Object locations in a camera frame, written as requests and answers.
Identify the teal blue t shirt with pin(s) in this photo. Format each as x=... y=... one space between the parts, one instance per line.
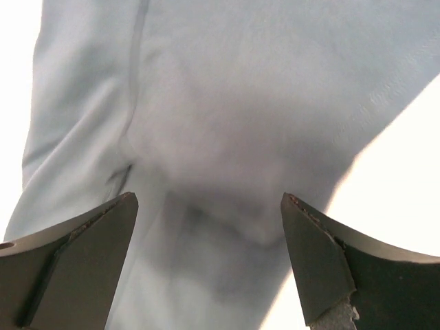
x=209 y=111

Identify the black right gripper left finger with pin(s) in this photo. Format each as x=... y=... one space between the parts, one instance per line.
x=65 y=277

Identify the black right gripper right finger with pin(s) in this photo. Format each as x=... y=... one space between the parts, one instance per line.
x=348 y=280

